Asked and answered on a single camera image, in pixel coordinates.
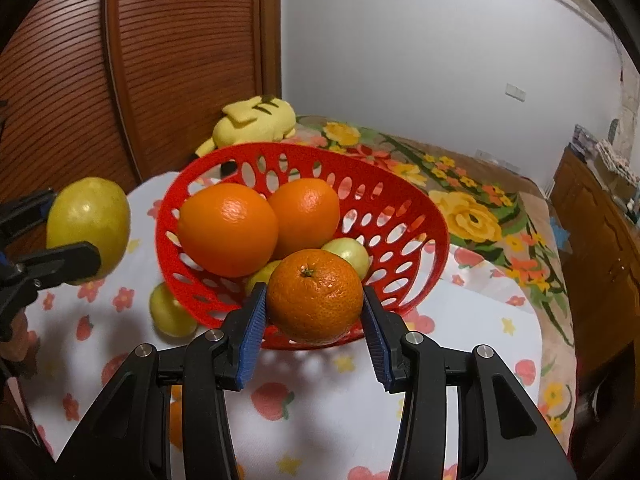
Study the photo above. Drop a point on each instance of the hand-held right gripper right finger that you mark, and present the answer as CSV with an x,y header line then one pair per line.
x,y
376,345

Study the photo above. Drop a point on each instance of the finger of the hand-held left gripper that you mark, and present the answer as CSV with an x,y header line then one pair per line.
x,y
25,210
65,262

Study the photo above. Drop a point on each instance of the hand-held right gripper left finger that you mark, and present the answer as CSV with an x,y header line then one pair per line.
x,y
250,340

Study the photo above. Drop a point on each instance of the red perforated plastic basket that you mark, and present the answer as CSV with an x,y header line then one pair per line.
x,y
285,342

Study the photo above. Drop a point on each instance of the yellow-green pear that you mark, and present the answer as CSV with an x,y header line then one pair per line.
x,y
90,217
170,312

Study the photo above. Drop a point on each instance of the small yellow-green fruit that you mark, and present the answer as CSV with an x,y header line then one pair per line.
x,y
350,255
260,276

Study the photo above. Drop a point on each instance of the large mandarin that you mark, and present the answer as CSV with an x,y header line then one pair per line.
x,y
315,295

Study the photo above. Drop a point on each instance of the large orange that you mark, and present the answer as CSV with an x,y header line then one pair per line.
x,y
227,230

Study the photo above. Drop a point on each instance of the medium orange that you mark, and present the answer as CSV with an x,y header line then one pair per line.
x,y
307,212

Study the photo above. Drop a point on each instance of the person's left hand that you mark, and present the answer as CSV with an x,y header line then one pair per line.
x,y
22,345

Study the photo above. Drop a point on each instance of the white floral strawberry tablecloth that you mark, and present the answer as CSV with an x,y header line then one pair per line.
x,y
325,410

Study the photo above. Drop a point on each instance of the floral blanket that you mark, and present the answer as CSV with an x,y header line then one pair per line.
x,y
480,220

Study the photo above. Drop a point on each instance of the brown louvered wooden wardrobe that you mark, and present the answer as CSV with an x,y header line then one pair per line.
x,y
190,70

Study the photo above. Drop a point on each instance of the yellow plush toy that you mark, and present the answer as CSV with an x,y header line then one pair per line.
x,y
250,122

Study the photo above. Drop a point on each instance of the wooden sideboard cabinet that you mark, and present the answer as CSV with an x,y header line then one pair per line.
x,y
600,260

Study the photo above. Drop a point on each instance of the white patterned curtain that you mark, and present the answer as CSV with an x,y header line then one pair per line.
x,y
627,120

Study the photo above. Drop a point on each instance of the white wall socket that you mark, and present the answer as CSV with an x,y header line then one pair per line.
x,y
515,92

